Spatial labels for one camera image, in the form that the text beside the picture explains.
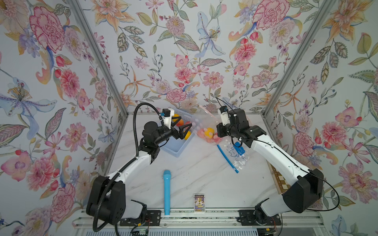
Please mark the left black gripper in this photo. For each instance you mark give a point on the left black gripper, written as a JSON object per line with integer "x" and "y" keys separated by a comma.
{"x": 178, "y": 135}

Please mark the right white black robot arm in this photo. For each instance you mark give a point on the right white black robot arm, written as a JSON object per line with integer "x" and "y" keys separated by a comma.
{"x": 306, "y": 185}

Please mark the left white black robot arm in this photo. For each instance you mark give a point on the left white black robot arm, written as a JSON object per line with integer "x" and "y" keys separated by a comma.
{"x": 108, "y": 203}

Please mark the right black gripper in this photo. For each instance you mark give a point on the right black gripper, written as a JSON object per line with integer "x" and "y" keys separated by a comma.
{"x": 221, "y": 128}

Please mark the small purple card box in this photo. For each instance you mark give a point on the small purple card box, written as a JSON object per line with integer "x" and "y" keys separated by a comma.
{"x": 199, "y": 203}

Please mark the wooden chessboard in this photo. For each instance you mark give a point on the wooden chessboard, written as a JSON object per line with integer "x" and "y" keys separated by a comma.
{"x": 280, "y": 182}

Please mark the blue perforated plastic basket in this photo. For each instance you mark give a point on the blue perforated plastic basket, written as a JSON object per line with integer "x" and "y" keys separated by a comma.
{"x": 177, "y": 146}

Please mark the clear blue zip-top bag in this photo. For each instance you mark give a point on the clear blue zip-top bag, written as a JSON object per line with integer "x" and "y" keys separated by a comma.
{"x": 236, "y": 157}

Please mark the light blue toy microphone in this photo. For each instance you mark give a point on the light blue toy microphone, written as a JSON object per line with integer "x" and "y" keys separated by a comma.
{"x": 167, "y": 185}

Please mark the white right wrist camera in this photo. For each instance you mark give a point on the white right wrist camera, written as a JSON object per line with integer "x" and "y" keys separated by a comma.
{"x": 223, "y": 113}

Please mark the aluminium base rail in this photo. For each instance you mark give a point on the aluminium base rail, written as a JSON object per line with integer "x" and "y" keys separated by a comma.
{"x": 229, "y": 218}

